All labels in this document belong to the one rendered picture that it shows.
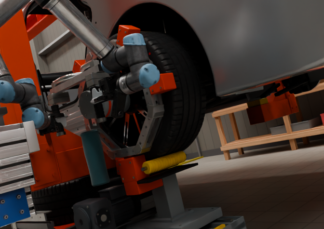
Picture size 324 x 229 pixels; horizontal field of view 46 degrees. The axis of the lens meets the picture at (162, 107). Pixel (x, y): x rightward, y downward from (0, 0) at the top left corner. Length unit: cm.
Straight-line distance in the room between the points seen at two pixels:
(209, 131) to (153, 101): 556
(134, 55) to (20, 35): 95
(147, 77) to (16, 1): 46
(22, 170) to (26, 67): 103
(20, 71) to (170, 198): 100
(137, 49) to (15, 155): 53
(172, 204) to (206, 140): 538
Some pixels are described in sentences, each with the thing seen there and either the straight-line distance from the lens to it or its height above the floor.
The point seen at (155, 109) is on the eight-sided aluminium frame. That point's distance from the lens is 161.
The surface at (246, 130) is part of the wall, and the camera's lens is 666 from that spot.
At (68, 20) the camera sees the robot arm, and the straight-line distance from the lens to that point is 138.
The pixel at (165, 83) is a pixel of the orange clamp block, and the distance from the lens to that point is 156.
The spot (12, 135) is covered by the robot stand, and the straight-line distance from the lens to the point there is 114.
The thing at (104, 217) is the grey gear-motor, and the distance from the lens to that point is 194.
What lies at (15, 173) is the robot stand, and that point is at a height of 64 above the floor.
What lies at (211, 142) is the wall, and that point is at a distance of 717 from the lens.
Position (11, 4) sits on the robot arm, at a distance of 114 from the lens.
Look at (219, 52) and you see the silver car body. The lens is 163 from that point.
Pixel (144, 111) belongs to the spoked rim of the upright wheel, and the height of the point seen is 77.
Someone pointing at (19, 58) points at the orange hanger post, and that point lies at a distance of 209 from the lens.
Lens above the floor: 65
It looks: 4 degrees up
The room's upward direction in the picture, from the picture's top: 14 degrees counter-clockwise
